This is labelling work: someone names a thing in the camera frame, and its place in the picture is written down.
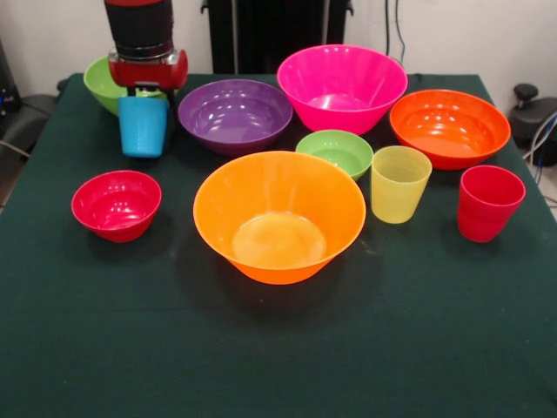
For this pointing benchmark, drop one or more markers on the black electronics box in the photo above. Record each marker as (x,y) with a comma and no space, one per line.
(8,96)

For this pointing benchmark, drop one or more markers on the black equipment with knob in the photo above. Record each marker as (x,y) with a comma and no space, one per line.
(537,119)

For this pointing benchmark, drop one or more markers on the dark green tablecloth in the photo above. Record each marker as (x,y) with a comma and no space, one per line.
(130,339)

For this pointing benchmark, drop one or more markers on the red-orange bowl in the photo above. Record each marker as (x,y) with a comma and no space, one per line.
(448,126)

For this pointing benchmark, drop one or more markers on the large green bowl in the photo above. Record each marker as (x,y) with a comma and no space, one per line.
(98,87)

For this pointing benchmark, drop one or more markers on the purple bowl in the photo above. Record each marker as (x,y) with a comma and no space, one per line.
(235,115)

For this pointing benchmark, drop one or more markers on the yellow cup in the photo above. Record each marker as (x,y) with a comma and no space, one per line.
(398,196)

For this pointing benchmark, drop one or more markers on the red cup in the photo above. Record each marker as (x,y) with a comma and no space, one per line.
(483,213)

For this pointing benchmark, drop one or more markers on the black table clamp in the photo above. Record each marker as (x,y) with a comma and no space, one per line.
(62,85)

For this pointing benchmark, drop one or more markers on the pink bowl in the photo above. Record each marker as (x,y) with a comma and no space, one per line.
(339,82)

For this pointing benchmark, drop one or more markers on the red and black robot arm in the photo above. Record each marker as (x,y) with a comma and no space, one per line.
(139,26)

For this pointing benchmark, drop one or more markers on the small green bowl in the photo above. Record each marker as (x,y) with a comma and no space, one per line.
(335,150)

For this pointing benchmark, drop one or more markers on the large orange bowl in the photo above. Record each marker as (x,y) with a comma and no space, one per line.
(278,204)

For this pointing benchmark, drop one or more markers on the blue cup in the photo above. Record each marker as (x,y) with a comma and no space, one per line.
(143,130)

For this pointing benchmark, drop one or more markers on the small red bowl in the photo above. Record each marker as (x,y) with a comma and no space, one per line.
(115,209)

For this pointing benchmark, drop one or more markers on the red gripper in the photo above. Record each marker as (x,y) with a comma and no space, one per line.
(148,74)

